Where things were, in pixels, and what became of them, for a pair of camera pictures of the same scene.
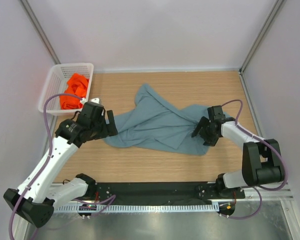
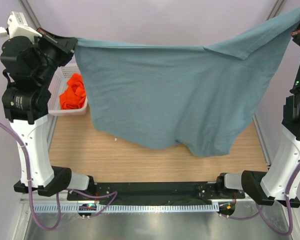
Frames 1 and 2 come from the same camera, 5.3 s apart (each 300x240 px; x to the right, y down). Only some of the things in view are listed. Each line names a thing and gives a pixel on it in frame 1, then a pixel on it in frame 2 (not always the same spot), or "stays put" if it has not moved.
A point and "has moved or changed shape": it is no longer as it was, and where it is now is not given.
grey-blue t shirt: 155,122 has moved or changed shape
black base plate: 190,192 stays put
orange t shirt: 76,85 stays put
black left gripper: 106,125 → 54,42
